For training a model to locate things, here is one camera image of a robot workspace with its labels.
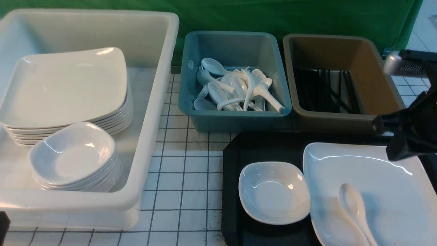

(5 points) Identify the small white dish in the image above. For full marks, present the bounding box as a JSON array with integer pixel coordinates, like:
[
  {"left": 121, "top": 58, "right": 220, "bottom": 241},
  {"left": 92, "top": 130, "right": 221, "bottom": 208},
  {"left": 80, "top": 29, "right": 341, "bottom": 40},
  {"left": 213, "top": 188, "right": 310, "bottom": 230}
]
[{"left": 238, "top": 161, "right": 311, "bottom": 226}]

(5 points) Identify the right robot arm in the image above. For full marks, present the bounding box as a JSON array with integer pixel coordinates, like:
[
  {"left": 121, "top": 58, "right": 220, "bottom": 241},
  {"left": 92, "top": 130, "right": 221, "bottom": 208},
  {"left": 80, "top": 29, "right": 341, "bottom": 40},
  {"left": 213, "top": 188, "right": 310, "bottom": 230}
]
[{"left": 372, "top": 49, "right": 437, "bottom": 161}]

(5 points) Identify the black plastic tray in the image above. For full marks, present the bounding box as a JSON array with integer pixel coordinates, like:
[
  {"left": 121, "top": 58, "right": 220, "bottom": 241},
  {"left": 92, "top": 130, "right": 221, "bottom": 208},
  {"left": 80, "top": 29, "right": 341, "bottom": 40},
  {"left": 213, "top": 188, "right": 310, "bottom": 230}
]
[{"left": 221, "top": 131, "right": 437, "bottom": 246}]

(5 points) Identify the checkered white tablecloth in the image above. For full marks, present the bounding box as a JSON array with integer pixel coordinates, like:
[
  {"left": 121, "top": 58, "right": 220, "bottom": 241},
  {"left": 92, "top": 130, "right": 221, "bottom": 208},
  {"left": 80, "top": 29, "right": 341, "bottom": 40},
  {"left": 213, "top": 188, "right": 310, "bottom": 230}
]
[{"left": 0, "top": 67, "right": 437, "bottom": 246}]

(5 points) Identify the stack of small white dishes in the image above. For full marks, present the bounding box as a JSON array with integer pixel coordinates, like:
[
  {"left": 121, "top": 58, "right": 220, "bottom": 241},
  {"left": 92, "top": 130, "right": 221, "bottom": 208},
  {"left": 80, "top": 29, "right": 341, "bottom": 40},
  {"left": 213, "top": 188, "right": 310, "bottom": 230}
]
[{"left": 28, "top": 122, "right": 123, "bottom": 192}]

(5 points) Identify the teal plastic bin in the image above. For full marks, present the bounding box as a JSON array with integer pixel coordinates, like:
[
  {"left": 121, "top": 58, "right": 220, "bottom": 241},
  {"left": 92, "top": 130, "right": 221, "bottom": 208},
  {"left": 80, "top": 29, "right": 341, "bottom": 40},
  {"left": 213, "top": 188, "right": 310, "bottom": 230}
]
[{"left": 179, "top": 31, "right": 292, "bottom": 133}]

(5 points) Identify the pile of black chopsticks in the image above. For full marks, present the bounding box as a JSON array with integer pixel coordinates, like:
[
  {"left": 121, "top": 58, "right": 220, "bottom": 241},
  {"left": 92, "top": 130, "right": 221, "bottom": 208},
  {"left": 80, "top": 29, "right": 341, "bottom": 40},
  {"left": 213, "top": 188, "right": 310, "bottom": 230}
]
[{"left": 293, "top": 67, "right": 362, "bottom": 114}]

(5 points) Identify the green cloth backdrop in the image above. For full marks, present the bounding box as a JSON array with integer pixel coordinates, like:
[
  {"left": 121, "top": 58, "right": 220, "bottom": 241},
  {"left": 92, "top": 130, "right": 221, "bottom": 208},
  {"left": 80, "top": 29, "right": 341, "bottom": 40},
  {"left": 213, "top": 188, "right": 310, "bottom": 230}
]
[{"left": 1, "top": 0, "right": 423, "bottom": 66}]

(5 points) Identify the stack of white square plates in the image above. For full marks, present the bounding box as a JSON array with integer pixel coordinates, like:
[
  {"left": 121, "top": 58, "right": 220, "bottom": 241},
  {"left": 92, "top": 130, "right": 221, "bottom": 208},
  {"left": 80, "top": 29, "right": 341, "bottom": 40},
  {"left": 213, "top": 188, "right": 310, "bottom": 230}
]
[{"left": 1, "top": 47, "right": 133, "bottom": 147}]

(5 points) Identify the large white plastic tub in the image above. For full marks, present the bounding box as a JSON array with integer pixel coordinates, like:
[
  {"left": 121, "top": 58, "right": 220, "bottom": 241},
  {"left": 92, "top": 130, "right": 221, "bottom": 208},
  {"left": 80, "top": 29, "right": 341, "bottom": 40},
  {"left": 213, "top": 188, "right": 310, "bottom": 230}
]
[{"left": 1, "top": 9, "right": 179, "bottom": 232}]

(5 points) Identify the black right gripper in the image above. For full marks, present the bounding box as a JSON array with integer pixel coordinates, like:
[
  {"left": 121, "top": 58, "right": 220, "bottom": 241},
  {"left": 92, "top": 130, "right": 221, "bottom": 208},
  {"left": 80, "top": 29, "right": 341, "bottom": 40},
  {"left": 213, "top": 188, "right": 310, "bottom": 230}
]
[{"left": 372, "top": 61, "right": 437, "bottom": 161}]

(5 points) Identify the pile of white spoons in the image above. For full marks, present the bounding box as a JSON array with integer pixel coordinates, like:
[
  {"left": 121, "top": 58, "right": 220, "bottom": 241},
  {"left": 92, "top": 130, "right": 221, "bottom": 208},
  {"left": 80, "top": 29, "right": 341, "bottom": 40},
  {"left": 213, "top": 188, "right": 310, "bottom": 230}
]
[{"left": 193, "top": 58, "right": 285, "bottom": 113}]

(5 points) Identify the white ceramic soup spoon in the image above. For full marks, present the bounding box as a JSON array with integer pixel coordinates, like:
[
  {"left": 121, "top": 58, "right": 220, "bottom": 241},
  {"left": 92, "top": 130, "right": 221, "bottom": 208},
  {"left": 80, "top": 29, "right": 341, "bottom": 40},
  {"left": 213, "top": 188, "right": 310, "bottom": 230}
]
[{"left": 338, "top": 183, "right": 378, "bottom": 246}]

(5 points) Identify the large white square plate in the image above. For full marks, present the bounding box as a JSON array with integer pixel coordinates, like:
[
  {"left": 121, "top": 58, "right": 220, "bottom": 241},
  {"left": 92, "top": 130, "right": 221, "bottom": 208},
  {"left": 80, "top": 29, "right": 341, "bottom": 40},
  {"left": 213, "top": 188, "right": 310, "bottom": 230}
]
[{"left": 303, "top": 142, "right": 437, "bottom": 246}]

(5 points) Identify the brown plastic bin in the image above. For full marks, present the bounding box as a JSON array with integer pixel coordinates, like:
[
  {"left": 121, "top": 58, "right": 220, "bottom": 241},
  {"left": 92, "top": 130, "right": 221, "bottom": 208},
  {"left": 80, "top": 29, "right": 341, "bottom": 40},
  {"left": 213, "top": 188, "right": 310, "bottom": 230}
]
[{"left": 283, "top": 34, "right": 405, "bottom": 134}]

